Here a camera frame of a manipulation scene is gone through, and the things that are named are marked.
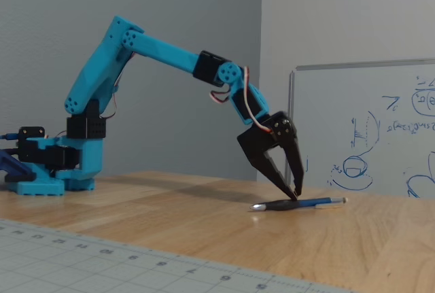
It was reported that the thin servo cable along arm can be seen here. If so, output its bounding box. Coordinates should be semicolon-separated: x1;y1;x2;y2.
98;51;137;120

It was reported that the blue and black pen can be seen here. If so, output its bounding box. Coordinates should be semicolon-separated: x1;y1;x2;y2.
250;196;349;213

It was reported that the dark blue table clamp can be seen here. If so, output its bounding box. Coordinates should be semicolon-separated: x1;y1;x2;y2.
0;149;37;183

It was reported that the grey gridded cutting mat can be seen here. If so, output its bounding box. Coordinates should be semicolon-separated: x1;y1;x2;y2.
0;218;362;293

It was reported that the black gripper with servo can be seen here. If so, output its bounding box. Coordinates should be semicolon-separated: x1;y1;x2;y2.
236;110;305;201

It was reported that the white red black gripper cable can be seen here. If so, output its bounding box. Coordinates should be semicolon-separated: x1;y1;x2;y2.
242;65;273;135

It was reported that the whiteboard with blue drawings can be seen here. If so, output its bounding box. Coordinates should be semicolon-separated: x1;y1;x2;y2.
284;58;435;200

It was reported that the blue robot arm with base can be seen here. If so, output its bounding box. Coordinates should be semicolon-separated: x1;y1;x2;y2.
6;15;272;197

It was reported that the black red looped servo cable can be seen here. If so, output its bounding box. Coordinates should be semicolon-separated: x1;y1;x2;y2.
208;84;232;105

